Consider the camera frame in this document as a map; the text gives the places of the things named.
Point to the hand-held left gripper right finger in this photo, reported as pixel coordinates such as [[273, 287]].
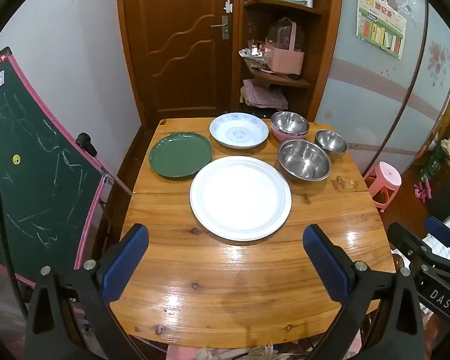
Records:
[[326, 258]]

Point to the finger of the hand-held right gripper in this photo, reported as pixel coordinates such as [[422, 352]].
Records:
[[405, 238], [438, 230]]

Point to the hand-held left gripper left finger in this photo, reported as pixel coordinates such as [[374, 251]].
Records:
[[125, 262]]

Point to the large steel bowl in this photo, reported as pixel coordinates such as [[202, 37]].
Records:
[[303, 161]]

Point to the large white plate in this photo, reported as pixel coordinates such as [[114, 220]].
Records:
[[240, 198]]

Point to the small steel bowl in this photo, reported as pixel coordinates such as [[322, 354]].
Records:
[[330, 143]]

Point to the green plate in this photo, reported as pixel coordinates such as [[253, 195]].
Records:
[[180, 155]]

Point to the pink bowl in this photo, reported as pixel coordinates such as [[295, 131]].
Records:
[[281, 135]]

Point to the medium steel bowl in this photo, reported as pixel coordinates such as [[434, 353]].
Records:
[[289, 123]]

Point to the blue floral patterned plate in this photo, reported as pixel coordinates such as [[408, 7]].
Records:
[[240, 131]]

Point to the pink toy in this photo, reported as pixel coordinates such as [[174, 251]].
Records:
[[422, 190]]

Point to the pink plastic stool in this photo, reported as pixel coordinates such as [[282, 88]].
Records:
[[384, 180]]

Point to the green printed bag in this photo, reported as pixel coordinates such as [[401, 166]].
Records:
[[433, 163]]

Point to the black easel knob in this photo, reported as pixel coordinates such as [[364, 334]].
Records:
[[86, 142]]

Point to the frosted sliding door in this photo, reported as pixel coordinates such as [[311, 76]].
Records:
[[382, 93]]

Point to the yellow smiley magnet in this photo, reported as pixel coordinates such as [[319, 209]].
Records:
[[17, 159]]

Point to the folded pink cloth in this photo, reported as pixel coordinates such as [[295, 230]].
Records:
[[262, 93]]

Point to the wooden corner shelf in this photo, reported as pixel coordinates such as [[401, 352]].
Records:
[[318, 45]]

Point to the crinkled foil packets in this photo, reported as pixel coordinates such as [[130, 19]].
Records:
[[253, 52]]

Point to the brown wooden door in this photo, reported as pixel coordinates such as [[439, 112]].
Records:
[[180, 45]]

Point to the white door hook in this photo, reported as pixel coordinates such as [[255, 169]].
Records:
[[228, 6]]

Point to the green chalkboard with pink frame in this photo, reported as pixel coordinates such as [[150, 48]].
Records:
[[33, 180]]

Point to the colourful wall poster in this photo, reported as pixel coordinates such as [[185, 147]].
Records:
[[380, 24]]

